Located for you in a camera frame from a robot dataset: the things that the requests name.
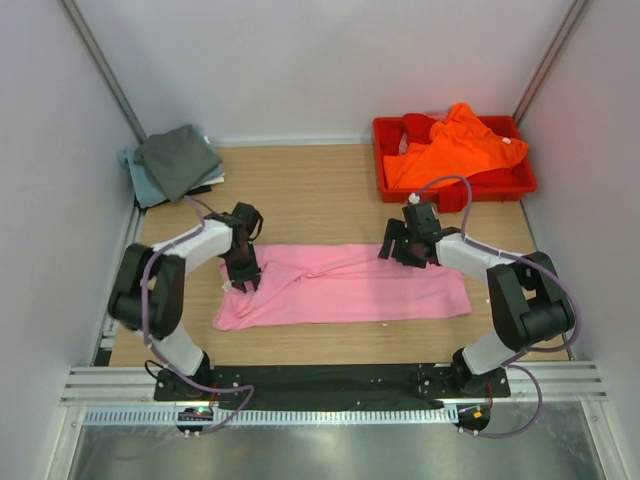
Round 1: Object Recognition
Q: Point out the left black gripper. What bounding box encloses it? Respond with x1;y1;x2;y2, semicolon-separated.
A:
223;241;261;291

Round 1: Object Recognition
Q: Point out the pink t-shirt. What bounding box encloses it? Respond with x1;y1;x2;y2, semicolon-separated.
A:
213;244;472;331

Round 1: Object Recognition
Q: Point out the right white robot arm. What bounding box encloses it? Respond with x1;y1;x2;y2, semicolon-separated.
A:
378;202;581;396

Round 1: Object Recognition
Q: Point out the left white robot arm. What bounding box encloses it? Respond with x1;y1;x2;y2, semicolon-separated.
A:
107;202;263;400

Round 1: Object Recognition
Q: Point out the black folded t-shirt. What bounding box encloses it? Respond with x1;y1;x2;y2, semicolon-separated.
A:
183;184;212;198

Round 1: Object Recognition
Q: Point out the orange t-shirt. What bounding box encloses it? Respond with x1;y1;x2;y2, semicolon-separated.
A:
382;103;529;190

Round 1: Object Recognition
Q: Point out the red plastic bin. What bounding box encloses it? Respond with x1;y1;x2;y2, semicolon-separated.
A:
372;115;537;213

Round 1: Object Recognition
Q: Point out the light blue folded t-shirt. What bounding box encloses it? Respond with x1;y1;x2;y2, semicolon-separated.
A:
117;148;168;209

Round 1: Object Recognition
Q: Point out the grey folded t-shirt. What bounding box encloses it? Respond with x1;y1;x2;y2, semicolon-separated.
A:
134;125;222;201

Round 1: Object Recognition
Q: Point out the white slotted cable duct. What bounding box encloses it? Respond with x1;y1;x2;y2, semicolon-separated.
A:
83;405;458;428

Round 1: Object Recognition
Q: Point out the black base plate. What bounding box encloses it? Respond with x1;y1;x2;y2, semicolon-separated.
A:
152;363;511;412

